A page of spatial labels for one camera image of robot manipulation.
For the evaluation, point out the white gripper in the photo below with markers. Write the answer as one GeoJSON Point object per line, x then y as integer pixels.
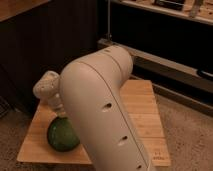
{"type": "Point", "coordinates": [61, 113]}

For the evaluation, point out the green ceramic bowl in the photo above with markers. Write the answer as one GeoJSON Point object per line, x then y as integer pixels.
{"type": "Point", "coordinates": [61, 136]}

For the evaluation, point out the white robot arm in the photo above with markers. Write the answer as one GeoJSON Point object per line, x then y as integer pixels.
{"type": "Point", "coordinates": [88, 92]}

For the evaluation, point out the wooden table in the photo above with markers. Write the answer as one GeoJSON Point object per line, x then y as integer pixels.
{"type": "Point", "coordinates": [140, 102]}

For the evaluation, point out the wooden shelf with items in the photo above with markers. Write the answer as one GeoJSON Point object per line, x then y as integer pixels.
{"type": "Point", "coordinates": [194, 10]}

